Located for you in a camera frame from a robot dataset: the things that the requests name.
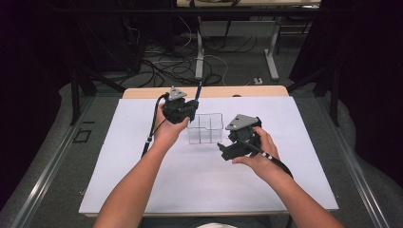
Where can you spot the white table mat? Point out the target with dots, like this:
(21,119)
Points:
(190,183)

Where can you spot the blue pen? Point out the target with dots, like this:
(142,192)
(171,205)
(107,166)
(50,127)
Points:
(199,90)

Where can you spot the black diagonal strut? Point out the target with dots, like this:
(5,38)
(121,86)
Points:
(305,80)
(104,80)

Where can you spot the clear acrylic organizer box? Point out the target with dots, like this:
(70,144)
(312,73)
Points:
(200,129)

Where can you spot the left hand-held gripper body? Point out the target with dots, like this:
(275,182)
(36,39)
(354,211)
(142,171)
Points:
(176,109)

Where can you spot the person's right hand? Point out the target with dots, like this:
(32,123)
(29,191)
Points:
(264,164)

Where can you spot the person's white shirt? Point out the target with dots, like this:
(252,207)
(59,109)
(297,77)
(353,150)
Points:
(215,225)

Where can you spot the dark curtain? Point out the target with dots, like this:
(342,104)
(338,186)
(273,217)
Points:
(374,79)
(28,79)

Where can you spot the black frame post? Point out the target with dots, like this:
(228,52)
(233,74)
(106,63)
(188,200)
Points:
(75,98)

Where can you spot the white-legged desk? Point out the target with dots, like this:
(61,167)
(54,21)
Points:
(199,63)

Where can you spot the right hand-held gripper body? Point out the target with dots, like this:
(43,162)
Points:
(242,136)

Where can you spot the white power strip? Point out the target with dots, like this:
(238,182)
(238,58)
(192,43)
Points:
(258,81)

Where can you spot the aluminium floor rail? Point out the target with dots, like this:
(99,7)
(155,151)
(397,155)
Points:
(47,171)
(355,171)

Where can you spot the person's left hand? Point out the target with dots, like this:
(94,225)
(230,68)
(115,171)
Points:
(168,131)

